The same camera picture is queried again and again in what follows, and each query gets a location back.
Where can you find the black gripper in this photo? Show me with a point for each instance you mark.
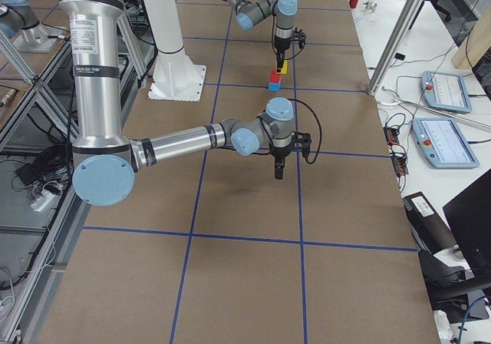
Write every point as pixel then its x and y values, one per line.
pixel 281 47
pixel 279 156

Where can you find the yellow cube block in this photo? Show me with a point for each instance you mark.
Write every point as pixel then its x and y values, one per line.
pixel 282 69

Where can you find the red cube block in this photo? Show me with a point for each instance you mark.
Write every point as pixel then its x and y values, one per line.
pixel 275 77

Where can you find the blue cube block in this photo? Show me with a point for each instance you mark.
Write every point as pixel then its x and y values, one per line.
pixel 274 86

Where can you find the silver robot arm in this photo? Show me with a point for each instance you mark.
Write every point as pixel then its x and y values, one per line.
pixel 284 32
pixel 105 161

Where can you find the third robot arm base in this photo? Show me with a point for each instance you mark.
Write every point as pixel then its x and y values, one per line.
pixel 17 17

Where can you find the small electronics board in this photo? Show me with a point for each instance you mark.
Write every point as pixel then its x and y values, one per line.
pixel 391 135

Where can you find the near blue teach pendant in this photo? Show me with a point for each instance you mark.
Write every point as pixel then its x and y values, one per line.
pixel 443 144

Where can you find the blue teach pendant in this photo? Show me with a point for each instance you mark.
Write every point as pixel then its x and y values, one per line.
pixel 445 91
pixel 443 144

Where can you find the far blue teach pendant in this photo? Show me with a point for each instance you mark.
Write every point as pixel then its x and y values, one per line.
pixel 445 91

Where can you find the black monitor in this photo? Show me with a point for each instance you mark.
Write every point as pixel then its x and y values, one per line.
pixel 468 215

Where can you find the white power strip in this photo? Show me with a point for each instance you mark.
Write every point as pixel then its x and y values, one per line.
pixel 41 201

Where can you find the white camera pole with base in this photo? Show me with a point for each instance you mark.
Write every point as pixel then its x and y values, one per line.
pixel 175 76

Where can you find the aluminium frame post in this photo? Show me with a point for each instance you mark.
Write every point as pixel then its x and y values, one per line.
pixel 407 15

